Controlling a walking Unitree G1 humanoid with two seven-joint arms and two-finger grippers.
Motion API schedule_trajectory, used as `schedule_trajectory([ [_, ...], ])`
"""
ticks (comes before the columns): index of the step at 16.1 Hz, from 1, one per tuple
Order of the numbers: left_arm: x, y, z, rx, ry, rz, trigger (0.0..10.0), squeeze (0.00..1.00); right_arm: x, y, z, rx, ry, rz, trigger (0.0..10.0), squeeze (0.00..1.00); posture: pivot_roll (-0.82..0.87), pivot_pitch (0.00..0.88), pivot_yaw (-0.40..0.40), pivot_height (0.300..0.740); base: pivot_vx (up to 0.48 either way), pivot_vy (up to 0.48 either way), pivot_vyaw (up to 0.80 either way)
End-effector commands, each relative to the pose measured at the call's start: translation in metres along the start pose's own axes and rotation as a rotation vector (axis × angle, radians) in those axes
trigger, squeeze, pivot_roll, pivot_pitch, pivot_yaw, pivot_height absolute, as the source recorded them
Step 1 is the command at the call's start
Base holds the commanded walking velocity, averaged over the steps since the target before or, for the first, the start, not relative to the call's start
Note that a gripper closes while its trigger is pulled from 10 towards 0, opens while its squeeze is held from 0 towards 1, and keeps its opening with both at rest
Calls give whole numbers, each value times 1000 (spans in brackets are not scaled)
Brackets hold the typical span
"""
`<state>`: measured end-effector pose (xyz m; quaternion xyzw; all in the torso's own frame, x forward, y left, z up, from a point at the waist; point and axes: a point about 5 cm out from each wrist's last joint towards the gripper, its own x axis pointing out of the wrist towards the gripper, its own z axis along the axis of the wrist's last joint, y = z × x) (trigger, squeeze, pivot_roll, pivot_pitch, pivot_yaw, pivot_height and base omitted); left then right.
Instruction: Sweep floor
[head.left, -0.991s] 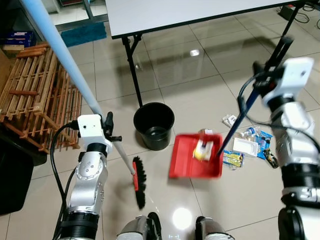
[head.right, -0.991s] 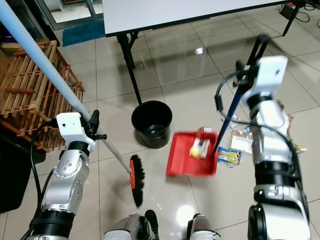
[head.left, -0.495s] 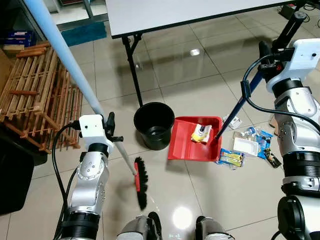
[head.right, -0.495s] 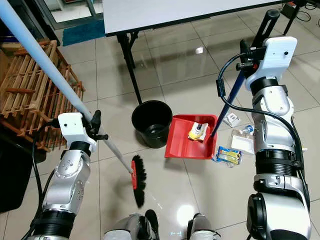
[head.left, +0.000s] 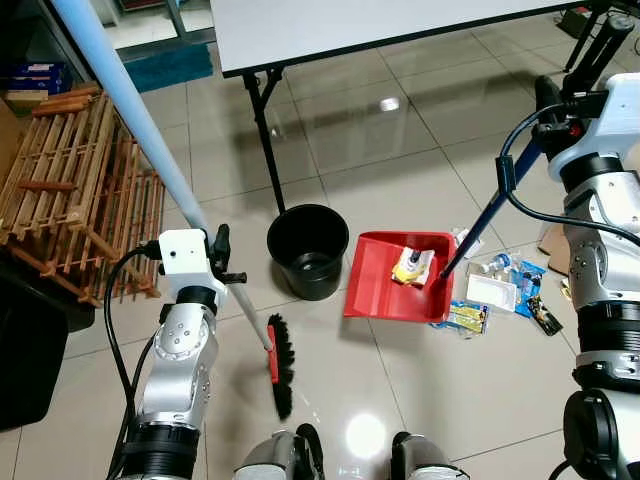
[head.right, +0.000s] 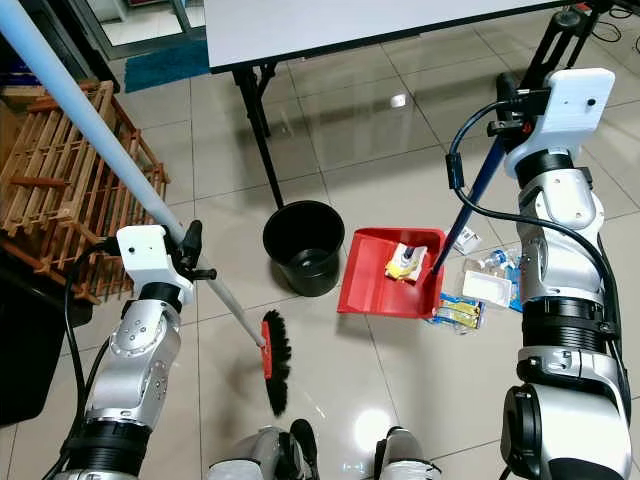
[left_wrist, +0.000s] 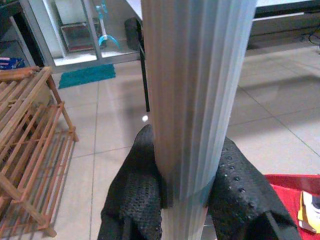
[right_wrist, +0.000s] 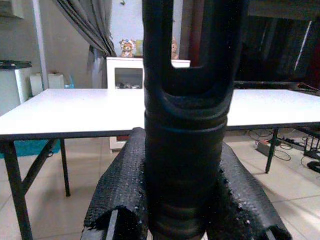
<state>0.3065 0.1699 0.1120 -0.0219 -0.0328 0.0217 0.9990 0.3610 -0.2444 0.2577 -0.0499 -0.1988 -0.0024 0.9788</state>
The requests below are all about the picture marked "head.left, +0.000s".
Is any blue printed carton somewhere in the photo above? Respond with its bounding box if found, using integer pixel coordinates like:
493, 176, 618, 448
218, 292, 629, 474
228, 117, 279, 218
0, 62, 74, 97

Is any brown folded carton piece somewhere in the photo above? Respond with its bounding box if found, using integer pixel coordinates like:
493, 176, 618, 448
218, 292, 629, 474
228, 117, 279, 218
538, 224, 572, 277

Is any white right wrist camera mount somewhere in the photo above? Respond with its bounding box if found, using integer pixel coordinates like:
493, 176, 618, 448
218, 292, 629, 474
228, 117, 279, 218
547, 72, 640, 183

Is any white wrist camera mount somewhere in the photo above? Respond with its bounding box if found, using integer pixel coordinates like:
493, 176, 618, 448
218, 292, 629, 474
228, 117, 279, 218
158, 229, 217, 302
547, 72, 640, 183

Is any blue plastic wrapper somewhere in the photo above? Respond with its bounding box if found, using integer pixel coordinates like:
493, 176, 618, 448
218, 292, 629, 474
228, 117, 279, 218
505, 259, 550, 317

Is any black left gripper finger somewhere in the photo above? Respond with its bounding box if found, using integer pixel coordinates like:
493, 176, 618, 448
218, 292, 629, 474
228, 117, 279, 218
207, 224, 234, 273

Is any robot left leg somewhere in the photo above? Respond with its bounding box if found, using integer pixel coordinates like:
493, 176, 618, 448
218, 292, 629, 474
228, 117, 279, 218
235, 424, 327, 480

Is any robot leg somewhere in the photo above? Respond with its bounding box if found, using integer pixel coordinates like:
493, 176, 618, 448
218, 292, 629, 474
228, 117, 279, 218
235, 424, 327, 480
388, 430, 471, 480

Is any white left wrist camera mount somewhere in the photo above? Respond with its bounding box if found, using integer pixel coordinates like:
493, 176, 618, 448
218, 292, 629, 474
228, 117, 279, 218
158, 229, 217, 302

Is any broom with black bristles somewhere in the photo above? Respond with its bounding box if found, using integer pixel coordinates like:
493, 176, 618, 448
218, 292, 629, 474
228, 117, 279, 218
48, 0, 299, 422

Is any wooden slatted rack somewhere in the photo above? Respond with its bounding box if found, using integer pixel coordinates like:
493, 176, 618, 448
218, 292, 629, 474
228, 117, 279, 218
0, 84, 167, 307

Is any yellow white crumpled packet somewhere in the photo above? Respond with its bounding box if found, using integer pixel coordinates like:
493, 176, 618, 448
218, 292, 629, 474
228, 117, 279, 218
392, 247, 437, 287

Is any dark snack wrapper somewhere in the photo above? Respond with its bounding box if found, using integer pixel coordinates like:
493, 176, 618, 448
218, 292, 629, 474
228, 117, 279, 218
524, 304, 564, 339

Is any white flat paper tray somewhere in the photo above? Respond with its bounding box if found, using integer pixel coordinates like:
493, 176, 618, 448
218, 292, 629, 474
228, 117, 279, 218
465, 274, 522, 314

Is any clear plastic bottle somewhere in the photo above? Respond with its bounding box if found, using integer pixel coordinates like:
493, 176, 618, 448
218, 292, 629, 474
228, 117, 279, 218
484, 251, 514, 277

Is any white table with black legs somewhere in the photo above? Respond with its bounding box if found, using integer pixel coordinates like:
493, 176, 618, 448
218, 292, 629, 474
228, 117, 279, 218
208, 0, 640, 217

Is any small white crumpled carton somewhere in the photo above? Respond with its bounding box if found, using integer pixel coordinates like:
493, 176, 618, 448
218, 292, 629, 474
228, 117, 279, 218
450, 227, 487, 257

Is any blue fluffy floor mat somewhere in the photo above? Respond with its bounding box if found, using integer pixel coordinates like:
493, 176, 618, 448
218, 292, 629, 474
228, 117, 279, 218
122, 42, 215, 94

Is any red long-handled dustpan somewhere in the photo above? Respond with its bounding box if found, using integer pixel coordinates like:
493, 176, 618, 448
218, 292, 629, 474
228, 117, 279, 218
343, 75, 567, 325

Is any yellow blue snack packet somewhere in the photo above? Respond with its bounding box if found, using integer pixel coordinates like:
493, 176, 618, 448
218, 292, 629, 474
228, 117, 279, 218
444, 299, 492, 337

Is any robot right leg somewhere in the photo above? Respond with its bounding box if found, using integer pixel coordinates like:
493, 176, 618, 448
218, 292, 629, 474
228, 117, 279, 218
388, 430, 471, 480

